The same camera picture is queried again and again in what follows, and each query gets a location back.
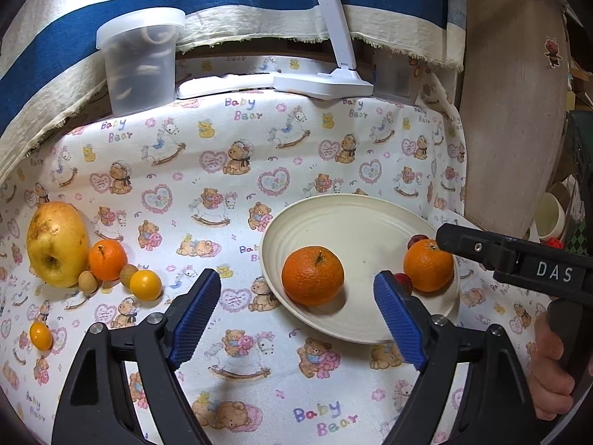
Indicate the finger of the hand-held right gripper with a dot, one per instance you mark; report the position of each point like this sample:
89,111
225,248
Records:
472,245

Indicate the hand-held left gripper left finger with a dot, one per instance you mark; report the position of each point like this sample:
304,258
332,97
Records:
194,317

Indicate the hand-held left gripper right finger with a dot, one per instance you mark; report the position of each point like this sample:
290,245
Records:
400,320

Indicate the red jujube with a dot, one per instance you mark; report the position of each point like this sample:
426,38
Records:
404,282
416,242

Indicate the rough-skinned orange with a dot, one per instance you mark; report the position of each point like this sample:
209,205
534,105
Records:
426,266

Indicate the yellow cherry tomato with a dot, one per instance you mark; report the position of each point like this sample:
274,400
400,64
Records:
146,284
40,336

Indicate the brown longan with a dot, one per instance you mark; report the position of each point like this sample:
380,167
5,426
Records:
127,271
88,282

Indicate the tangerine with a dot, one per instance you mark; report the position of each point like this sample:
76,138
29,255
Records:
312,278
107,259

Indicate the cream round plate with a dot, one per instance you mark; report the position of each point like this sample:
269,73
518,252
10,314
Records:
361,227

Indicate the large yellow apple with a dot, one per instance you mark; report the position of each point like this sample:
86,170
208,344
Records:
58,241

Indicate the person's right hand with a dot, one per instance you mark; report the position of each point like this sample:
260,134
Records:
551,371

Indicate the white cup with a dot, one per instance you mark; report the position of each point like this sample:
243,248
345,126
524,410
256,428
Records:
549,215

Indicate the green checkered box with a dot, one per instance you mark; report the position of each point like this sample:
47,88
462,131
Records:
581,185

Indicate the bear printed tablecloth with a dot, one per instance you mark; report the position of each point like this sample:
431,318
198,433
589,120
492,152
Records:
231,157

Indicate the bear sticker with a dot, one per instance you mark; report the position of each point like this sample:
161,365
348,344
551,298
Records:
553,51

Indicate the white desk lamp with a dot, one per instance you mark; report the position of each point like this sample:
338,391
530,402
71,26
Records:
324,84

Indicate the clear lidded plastic container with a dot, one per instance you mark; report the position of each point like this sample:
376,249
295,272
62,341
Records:
139,74

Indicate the striped blanket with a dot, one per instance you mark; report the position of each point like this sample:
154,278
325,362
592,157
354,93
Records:
69,41

